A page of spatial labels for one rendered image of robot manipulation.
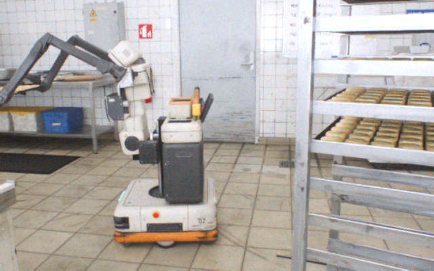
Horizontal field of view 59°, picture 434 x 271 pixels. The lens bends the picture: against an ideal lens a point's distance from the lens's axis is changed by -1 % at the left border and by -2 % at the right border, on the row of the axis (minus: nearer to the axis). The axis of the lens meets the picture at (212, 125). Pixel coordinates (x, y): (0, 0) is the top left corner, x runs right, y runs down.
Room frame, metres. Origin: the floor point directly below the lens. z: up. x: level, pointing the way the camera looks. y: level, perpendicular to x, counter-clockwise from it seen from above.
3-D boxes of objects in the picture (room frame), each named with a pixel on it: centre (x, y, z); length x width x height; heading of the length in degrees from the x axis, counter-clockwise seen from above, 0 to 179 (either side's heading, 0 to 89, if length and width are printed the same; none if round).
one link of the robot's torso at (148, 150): (2.53, 0.48, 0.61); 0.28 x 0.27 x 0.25; 1
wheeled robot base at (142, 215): (2.59, 0.31, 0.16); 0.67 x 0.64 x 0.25; 91
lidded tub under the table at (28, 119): (5.12, 2.42, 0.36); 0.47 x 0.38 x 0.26; 169
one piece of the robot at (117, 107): (2.59, 0.61, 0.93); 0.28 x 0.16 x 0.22; 1
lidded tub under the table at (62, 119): (5.03, 1.97, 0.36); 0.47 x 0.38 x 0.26; 171
